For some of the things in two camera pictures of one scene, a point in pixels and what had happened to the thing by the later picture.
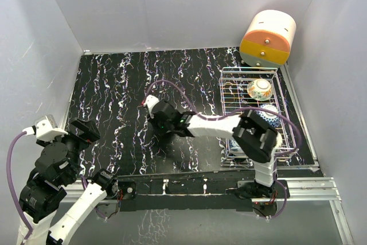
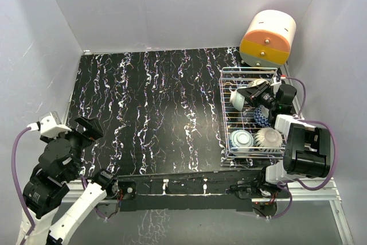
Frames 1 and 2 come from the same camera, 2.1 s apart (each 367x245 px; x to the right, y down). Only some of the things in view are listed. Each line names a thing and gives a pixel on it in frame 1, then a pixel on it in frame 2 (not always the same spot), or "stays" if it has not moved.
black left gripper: [90, 132] stays
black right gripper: [153, 120] -> [254, 93]
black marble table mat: [111, 88] stays
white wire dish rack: [259, 89] stays
